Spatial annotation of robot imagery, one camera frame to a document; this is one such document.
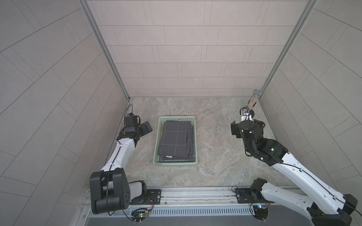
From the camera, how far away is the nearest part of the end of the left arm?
0.60 meters

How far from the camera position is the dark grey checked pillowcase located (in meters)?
0.82

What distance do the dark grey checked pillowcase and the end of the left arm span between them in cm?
13
